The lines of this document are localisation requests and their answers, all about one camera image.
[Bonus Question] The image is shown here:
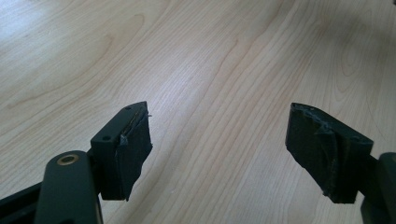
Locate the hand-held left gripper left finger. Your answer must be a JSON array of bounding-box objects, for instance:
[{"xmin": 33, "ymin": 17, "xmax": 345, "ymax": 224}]
[{"xmin": 90, "ymin": 101, "xmax": 153, "ymax": 202}]

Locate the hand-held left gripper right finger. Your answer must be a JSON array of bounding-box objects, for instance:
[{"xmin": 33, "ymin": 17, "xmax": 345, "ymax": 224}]
[{"xmin": 285, "ymin": 102, "xmax": 375, "ymax": 205}]

